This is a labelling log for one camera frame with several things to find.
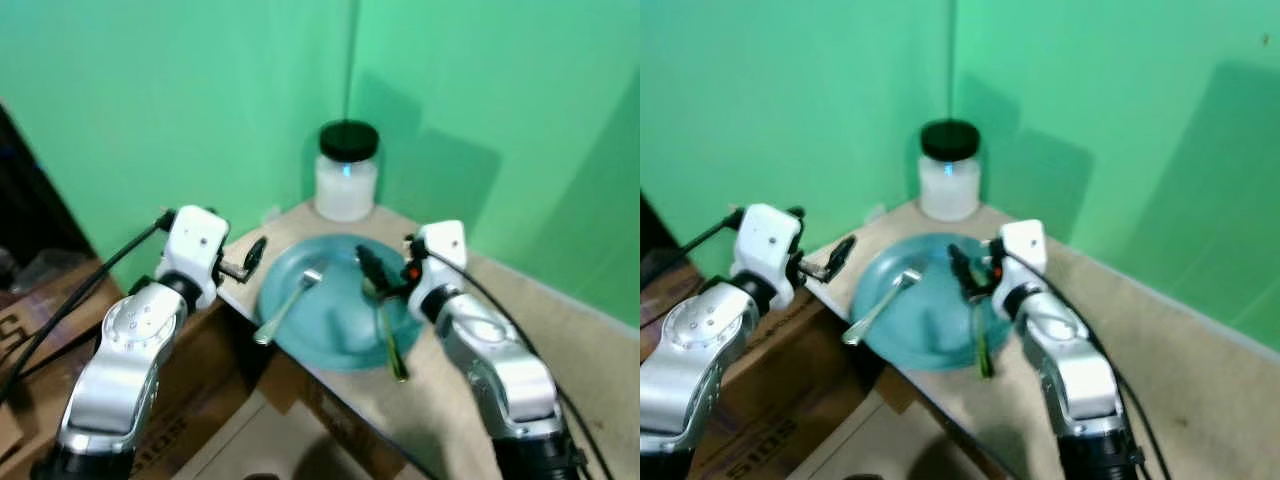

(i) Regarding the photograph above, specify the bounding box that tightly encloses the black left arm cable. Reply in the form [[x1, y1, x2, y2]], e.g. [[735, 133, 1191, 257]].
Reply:
[[0, 208, 177, 403], [678, 207, 749, 257]]

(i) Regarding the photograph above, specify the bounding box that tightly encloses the metal spoon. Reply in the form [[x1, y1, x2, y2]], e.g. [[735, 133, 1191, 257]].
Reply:
[[964, 285, 997, 380], [362, 280, 410, 383]]

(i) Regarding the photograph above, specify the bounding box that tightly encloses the pale cardboard flap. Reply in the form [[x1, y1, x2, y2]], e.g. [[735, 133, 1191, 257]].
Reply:
[[172, 388, 336, 480], [785, 388, 961, 480]]

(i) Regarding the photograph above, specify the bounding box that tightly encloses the silver metal fork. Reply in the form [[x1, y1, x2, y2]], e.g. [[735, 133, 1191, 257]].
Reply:
[[843, 268, 923, 348], [253, 268, 324, 347]]

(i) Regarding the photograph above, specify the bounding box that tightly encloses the teal round plate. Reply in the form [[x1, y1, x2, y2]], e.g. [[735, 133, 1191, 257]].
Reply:
[[258, 234, 426, 373], [850, 233, 1013, 372]]

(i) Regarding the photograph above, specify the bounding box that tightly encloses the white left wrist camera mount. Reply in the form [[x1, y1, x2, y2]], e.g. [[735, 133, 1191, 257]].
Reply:
[[155, 205, 229, 307], [730, 203, 805, 307]]

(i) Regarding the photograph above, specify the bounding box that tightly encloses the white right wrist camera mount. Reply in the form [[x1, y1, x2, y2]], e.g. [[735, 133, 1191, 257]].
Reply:
[[408, 220, 468, 321], [995, 218, 1049, 317]]

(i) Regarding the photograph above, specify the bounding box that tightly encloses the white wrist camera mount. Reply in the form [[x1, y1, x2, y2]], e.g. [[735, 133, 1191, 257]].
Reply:
[[730, 203, 805, 307], [155, 205, 229, 307], [408, 220, 468, 321], [995, 218, 1049, 317]]

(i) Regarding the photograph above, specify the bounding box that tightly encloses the white jar with black lid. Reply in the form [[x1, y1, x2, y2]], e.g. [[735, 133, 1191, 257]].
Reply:
[[918, 119, 983, 223], [314, 120, 382, 223]]

